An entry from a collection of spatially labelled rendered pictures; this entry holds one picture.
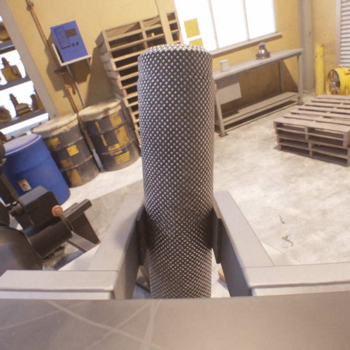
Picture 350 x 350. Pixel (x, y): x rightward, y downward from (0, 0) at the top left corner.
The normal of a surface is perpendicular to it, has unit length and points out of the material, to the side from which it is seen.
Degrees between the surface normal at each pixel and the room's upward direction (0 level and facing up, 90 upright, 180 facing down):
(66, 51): 90
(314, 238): 0
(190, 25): 90
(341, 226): 0
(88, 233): 90
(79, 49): 90
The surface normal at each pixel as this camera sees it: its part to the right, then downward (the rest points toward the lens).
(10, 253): 0.10, -0.95
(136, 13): 0.34, 0.38
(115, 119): 0.77, 0.11
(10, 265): -0.16, -0.90
